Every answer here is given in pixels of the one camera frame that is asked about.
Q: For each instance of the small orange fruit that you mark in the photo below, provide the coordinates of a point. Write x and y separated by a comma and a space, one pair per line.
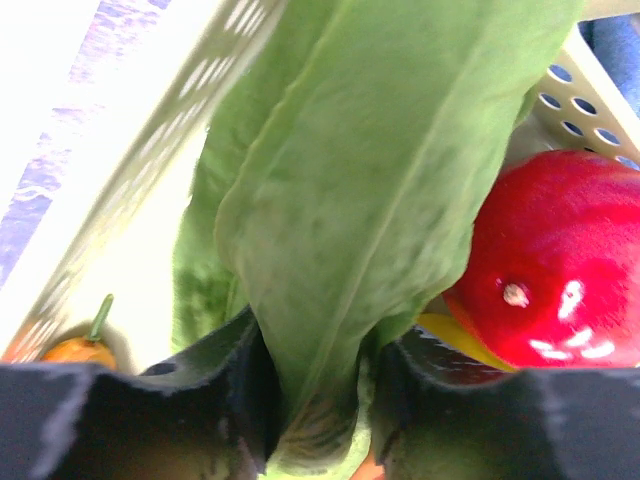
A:
88, 348

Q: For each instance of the pale green perforated basket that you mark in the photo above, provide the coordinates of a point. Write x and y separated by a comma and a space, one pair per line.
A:
114, 225

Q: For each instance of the blue cloth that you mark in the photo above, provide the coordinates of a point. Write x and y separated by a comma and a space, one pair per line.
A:
615, 43

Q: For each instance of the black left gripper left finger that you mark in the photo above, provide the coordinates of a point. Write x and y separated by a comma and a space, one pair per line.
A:
208, 412

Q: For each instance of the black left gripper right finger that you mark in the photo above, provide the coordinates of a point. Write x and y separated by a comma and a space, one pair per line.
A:
438, 414

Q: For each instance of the yellow banana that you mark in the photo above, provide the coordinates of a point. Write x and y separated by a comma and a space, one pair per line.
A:
447, 329

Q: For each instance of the green lettuce leaves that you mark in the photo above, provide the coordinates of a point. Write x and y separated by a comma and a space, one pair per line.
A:
338, 185

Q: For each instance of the red apple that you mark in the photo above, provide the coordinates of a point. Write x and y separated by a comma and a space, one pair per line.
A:
552, 280

